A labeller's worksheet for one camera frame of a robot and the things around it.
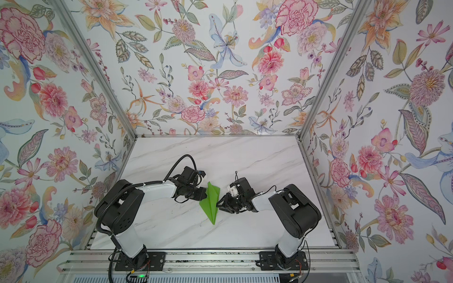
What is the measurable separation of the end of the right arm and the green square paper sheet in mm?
22

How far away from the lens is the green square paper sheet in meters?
0.88

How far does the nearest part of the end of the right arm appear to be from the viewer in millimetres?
744
